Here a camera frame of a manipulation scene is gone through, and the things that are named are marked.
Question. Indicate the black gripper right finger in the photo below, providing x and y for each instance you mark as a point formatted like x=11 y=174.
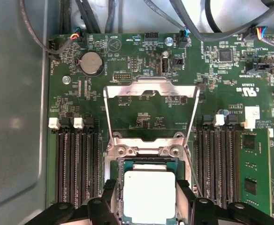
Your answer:
x=209 y=215

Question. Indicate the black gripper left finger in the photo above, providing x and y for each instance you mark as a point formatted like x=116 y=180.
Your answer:
x=80 y=215

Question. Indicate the metal cpu locking lever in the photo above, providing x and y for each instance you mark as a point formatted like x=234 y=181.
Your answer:
x=195 y=174

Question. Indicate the silver topped cpu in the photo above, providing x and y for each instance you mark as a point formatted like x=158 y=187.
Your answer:
x=148 y=197

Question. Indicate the metal cpu socket cover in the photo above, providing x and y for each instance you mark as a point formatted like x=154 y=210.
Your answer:
x=127 y=90

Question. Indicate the cpu socket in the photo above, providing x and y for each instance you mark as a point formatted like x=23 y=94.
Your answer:
x=132 y=151

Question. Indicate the green ram stick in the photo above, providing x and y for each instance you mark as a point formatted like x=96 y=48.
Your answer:
x=254 y=164

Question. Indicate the white board sticker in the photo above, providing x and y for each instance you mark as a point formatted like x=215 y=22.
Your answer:
x=252 y=112

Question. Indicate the black open pc case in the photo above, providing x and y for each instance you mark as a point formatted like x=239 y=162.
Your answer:
x=15 y=117

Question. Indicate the green motherboard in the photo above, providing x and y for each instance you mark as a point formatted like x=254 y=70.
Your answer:
x=151 y=112

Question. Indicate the silver motherboard screw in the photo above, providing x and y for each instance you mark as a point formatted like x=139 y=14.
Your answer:
x=168 y=41
x=66 y=79

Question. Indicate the silver coin battery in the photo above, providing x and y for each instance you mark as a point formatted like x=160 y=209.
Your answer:
x=91 y=63

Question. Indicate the internal usb port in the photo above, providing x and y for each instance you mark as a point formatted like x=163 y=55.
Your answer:
x=165 y=65

